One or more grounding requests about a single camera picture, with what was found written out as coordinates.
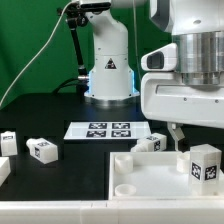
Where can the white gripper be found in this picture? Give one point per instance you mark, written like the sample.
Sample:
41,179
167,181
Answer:
165,98

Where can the white square tabletop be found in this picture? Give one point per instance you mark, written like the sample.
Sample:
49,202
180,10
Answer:
151,175

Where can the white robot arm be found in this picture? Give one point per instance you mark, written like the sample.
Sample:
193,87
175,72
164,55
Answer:
184,80

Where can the white fiducial marker board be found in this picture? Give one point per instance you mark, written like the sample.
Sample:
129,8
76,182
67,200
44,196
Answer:
107,130

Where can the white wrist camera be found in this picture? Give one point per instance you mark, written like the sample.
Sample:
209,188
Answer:
162,59

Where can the white U-shaped obstacle wall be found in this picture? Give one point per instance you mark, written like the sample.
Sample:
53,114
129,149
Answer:
153,211

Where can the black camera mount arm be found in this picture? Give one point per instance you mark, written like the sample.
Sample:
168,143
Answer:
75,17

